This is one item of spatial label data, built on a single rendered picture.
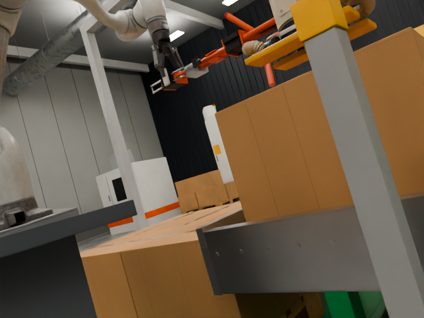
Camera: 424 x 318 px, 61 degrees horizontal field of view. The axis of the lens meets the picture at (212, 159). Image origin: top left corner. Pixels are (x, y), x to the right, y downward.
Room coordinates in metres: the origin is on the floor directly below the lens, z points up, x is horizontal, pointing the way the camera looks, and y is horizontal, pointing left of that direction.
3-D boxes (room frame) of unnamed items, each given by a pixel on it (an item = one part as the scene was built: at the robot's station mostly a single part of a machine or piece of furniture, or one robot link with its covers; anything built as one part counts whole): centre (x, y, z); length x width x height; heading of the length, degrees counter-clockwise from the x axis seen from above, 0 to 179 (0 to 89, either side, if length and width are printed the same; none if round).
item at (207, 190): (9.15, 0.33, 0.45); 1.21 x 1.02 x 0.90; 56
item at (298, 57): (1.21, -0.47, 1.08); 0.34 x 0.10 x 0.05; 52
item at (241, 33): (1.29, -0.21, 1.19); 0.10 x 0.08 x 0.06; 142
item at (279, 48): (1.06, -0.35, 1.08); 0.34 x 0.10 x 0.05; 52
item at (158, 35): (1.49, 0.06, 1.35); 0.08 x 0.07 x 0.09; 141
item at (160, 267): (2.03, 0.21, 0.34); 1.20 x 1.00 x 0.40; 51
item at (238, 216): (1.38, -0.12, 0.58); 0.70 x 0.03 x 0.06; 141
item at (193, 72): (1.42, -0.04, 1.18); 0.07 x 0.07 x 0.04; 52
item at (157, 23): (1.49, 0.06, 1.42); 0.09 x 0.09 x 0.06
